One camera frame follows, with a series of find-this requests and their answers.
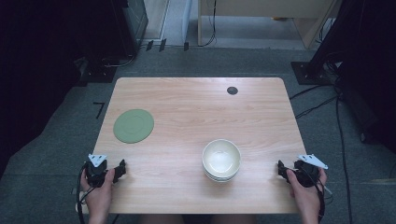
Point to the black curtain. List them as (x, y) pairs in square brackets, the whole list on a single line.
[(40, 62), (367, 68)]

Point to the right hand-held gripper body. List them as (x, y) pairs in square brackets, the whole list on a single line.
[(308, 171)]

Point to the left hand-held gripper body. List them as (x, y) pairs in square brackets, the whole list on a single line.
[(96, 170)]

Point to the dark round table grommet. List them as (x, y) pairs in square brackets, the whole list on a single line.
[(232, 90)]

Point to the black metal stand base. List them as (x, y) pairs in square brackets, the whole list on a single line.
[(308, 73), (99, 74)]

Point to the green round plate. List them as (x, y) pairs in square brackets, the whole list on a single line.
[(133, 126)]

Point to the light wooden desk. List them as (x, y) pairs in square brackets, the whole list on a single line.
[(264, 7)]

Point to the person's left hand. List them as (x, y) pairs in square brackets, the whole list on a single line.
[(100, 193)]

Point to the person's right hand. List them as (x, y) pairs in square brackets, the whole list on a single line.
[(305, 194)]

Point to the cream white bowl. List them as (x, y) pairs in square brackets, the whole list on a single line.
[(221, 158), (221, 179)]

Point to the dark glass cabinet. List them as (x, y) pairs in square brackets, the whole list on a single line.
[(134, 21)]

